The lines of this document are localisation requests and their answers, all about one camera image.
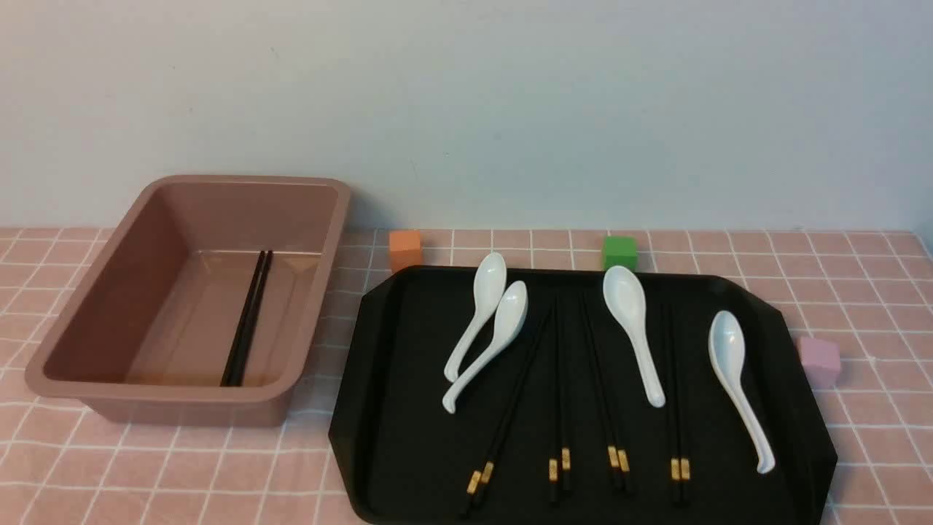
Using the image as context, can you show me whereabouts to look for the pink checkered tablecloth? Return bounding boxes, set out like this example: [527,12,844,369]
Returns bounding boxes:
[1,226,932,524]

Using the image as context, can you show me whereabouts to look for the white ceramic soup spoon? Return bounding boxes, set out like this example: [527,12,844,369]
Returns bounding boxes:
[708,310,776,475]
[441,281,528,414]
[444,252,507,383]
[602,265,665,408]

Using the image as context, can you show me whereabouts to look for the green cube block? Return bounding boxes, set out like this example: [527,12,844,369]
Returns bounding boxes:
[602,235,639,272]

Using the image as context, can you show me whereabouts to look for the brown rectangular plastic bin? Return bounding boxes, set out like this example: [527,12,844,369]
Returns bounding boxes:
[24,175,352,427]

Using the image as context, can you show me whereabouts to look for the orange cube block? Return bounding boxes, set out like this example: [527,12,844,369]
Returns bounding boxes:
[388,230,423,273]

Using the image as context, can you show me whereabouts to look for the black chopstick in bin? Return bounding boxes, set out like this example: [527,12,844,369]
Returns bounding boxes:
[237,250,274,386]
[220,250,268,386]

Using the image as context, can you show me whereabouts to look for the black chopstick gold band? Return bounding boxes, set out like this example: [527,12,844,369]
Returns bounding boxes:
[585,293,633,497]
[667,303,691,508]
[555,300,573,494]
[579,292,625,493]
[660,303,684,508]
[549,295,562,506]
[458,309,553,519]
[467,306,551,510]

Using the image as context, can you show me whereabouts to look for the pink cube block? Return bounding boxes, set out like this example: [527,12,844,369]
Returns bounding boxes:
[796,337,842,391]

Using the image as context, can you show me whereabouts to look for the black plastic tray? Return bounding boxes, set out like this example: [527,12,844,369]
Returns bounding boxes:
[329,266,838,524]

